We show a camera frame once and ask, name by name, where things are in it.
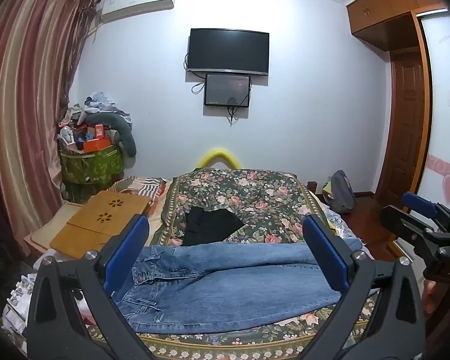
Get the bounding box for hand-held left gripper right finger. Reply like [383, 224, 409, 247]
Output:
[296, 214, 426, 360]

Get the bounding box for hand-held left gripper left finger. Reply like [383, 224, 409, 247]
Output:
[25, 214, 158, 360]

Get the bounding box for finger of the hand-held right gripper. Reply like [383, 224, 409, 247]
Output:
[402, 191, 450, 231]
[379, 204, 450, 267]

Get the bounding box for blue denim pants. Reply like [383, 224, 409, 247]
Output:
[110, 242, 364, 334]

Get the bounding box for person's right hand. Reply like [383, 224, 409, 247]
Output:
[422, 279, 438, 314]

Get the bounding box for white printed cloth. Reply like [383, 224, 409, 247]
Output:
[320, 202, 365, 250]

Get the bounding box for wooden lap desk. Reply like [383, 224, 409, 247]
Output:
[49, 190, 152, 259]

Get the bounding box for striped cloth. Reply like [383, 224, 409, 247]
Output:
[110, 175, 173, 218]

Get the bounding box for grey backpack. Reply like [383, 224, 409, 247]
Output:
[330, 170, 357, 214]

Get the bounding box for brown wooden door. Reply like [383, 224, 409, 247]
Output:
[375, 50, 426, 211]

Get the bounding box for black garment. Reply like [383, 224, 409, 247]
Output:
[182, 207, 246, 247]

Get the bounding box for green fabric storage bin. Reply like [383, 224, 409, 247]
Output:
[59, 144, 125, 204]

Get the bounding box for beige cushion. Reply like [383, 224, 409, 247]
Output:
[24, 202, 81, 253]

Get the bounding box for white wardrobe door with hearts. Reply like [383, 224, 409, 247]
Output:
[412, 7, 450, 214]

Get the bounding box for floral blanket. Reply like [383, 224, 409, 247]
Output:
[86, 169, 383, 360]

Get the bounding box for orange box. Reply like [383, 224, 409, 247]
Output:
[82, 137, 113, 154]

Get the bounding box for grey long pillow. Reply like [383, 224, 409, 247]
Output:
[84, 114, 137, 156]

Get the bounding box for yellow foam tube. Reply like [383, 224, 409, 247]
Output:
[196, 149, 241, 169]

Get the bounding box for pile of white packets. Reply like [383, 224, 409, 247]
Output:
[2, 270, 38, 340]

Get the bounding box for pile of clothes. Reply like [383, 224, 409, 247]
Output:
[58, 92, 133, 128]

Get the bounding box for striped pink curtain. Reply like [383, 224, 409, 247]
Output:
[0, 0, 98, 257]

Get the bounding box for small black monitor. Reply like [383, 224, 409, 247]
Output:
[204, 74, 252, 107]

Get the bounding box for wooden overhead cabinet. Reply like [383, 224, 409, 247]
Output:
[346, 0, 450, 51]

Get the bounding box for white air conditioner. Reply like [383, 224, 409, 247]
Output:
[97, 0, 178, 23]

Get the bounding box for black monitor cable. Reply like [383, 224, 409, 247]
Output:
[225, 104, 241, 127]

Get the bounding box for black wall television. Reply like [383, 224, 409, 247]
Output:
[187, 28, 270, 76]

